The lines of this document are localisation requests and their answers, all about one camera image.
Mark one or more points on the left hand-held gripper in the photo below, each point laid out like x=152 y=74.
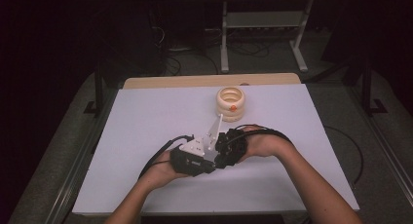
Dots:
x=190 y=162

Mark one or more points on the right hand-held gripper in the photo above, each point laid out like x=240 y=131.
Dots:
x=232 y=147

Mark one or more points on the person's right hand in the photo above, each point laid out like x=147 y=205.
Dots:
x=264 y=146

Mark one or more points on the person's left hand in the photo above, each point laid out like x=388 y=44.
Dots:
x=159 y=173

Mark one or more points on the cream ribbed round holder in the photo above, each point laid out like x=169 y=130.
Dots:
x=230 y=113

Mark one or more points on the white table cover board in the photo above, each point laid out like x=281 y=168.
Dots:
x=130 y=120

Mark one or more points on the wooden table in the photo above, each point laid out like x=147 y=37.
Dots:
x=181 y=81

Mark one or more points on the black metal stand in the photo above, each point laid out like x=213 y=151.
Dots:
x=367 y=87
x=98 y=87

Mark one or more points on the white metal desk frame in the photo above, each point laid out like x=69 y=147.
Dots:
x=224 y=39

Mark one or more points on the aluminium floor rail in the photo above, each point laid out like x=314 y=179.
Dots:
x=389 y=152
x=74 y=172

